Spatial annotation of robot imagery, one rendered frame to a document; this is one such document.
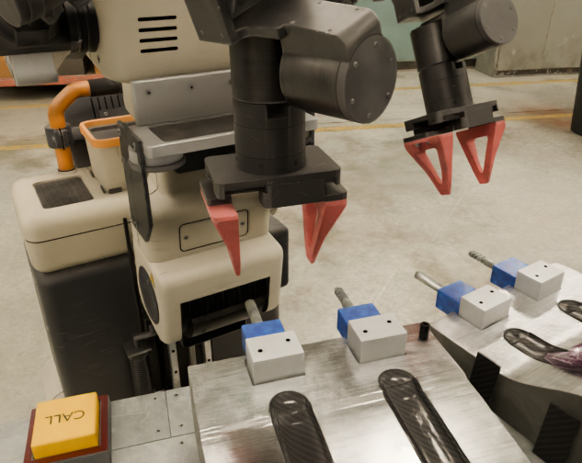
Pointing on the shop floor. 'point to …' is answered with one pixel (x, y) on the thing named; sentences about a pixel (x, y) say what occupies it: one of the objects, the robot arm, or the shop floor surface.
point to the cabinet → (542, 39)
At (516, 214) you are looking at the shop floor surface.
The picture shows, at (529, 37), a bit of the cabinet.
